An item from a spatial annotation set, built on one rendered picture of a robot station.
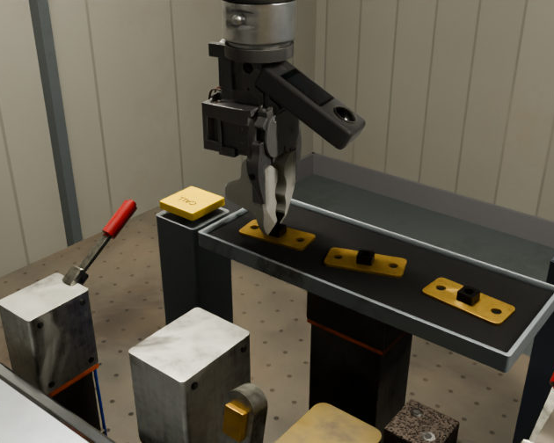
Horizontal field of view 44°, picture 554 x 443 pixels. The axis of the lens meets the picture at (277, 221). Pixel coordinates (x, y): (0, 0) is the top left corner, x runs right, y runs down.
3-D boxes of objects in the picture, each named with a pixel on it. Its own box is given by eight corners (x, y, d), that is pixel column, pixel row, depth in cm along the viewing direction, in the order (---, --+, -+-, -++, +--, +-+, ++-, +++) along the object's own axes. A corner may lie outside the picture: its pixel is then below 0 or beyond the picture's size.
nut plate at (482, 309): (419, 293, 69) (420, 283, 68) (440, 278, 71) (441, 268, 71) (498, 327, 64) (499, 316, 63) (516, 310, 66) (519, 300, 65)
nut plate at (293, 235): (236, 234, 80) (236, 224, 79) (254, 221, 83) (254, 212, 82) (301, 251, 76) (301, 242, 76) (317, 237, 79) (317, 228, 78)
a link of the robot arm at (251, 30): (309, -4, 70) (269, 8, 63) (309, 41, 72) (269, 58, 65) (246, -11, 73) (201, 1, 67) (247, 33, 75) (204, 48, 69)
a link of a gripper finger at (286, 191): (254, 206, 85) (250, 137, 80) (297, 217, 82) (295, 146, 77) (241, 218, 82) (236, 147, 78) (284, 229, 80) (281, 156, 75)
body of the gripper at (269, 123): (240, 134, 81) (237, 30, 76) (305, 148, 77) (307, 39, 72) (202, 156, 75) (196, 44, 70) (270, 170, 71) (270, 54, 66)
